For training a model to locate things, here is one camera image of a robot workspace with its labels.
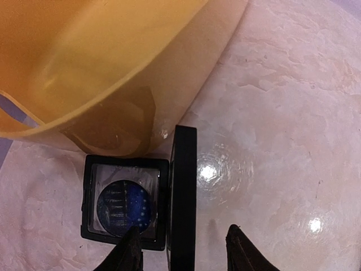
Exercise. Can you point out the black brooch box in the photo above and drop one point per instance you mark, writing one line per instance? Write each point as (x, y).
(172, 187)

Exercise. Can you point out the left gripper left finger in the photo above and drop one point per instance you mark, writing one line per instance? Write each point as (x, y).
(127, 255)

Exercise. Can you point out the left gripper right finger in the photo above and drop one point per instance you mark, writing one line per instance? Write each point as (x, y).
(242, 254)

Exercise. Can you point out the yellow plastic basket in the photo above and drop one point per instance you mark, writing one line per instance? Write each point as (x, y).
(112, 78)

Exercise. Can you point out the round blue brooch badge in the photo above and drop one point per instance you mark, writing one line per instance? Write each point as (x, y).
(123, 204)

